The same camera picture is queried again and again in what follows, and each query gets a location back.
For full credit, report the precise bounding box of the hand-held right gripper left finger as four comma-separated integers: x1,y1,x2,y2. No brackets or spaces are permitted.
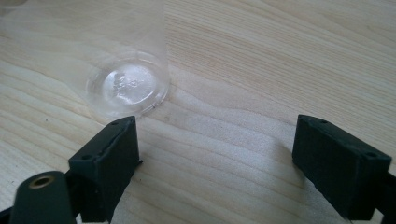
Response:
67,115,144,224

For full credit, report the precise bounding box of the clear plastic cup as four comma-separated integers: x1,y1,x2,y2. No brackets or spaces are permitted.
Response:
0,0,172,121

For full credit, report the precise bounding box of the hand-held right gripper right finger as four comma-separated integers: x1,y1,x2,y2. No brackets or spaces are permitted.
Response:
291,114,392,221

